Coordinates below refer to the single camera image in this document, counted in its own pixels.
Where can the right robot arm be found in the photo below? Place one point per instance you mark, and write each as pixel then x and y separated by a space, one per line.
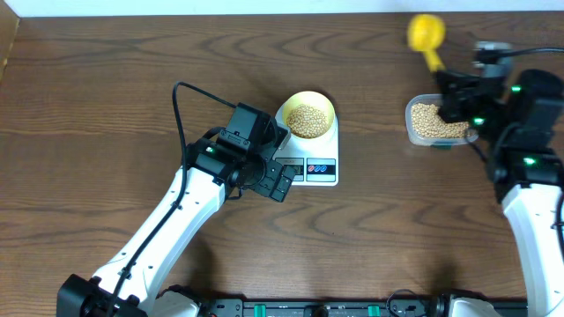
pixel 526 172

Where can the pale yellow bowl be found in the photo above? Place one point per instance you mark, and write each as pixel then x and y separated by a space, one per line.
pixel 314 99

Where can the clear plastic container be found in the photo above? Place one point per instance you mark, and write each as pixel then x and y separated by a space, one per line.
pixel 469 136

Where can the soybeans in bowl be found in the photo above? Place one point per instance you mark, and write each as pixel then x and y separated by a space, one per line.
pixel 308 122

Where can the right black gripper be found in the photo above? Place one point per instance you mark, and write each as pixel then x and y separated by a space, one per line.
pixel 452 95

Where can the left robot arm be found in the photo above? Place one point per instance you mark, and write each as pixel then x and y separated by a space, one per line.
pixel 238 156

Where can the yellow measuring scoop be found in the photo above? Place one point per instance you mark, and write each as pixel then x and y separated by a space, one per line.
pixel 425 34

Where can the soybeans pile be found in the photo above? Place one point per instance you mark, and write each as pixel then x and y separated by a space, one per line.
pixel 427 123

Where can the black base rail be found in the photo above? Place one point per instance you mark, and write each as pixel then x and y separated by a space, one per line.
pixel 343 308

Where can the white digital kitchen scale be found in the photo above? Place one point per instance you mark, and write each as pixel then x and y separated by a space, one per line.
pixel 315 160

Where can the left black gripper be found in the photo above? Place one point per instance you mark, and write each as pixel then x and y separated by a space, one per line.
pixel 273 170

